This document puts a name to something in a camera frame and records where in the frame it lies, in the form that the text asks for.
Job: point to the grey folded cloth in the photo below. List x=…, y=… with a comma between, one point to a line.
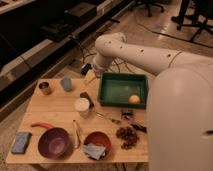
x=94, y=151

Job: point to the red-brown bowl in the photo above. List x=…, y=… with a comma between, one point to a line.
x=99, y=138

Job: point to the black office chair base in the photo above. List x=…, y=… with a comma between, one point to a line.
x=148, y=4

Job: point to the yellow round fruit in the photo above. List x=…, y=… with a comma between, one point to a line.
x=134, y=99

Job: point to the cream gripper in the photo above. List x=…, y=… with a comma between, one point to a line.
x=89, y=77

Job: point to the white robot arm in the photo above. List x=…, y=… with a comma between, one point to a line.
x=179, y=105

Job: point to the metal spoon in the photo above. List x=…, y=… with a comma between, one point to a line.
x=115, y=121

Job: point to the brown grape cluster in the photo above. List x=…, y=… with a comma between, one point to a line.
x=129, y=137

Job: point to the blue sponge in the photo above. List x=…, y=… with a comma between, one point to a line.
x=21, y=142

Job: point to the metal tin can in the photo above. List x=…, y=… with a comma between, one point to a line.
x=45, y=88

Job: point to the purple bowl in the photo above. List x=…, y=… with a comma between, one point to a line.
x=54, y=143

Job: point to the black handled knife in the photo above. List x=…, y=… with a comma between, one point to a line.
x=139, y=128

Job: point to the white paper cup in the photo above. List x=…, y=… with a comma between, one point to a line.
x=82, y=107

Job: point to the yellow banana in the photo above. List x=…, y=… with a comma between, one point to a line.
x=76, y=133

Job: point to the green plastic tray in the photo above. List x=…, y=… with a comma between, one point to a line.
x=115, y=89

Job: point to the small dark purple object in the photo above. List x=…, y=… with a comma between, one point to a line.
x=127, y=114

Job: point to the black power adapter box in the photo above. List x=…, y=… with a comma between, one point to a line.
x=85, y=69

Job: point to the black box on shelf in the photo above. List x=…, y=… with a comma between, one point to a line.
x=81, y=12

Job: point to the translucent blue plastic cup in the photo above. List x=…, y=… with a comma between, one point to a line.
x=66, y=84

